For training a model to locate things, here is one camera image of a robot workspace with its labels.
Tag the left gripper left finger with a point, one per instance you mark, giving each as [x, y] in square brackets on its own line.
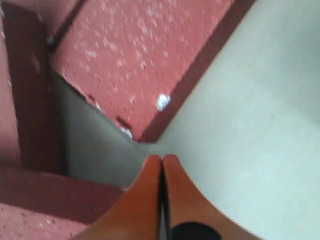
[137, 214]

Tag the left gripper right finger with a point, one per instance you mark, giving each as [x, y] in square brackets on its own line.
[188, 214]

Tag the red brick angled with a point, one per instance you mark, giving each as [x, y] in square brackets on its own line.
[138, 60]

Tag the red brick front large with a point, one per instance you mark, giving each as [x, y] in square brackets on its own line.
[42, 206]

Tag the red brick third row right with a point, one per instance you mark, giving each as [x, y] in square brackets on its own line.
[29, 128]

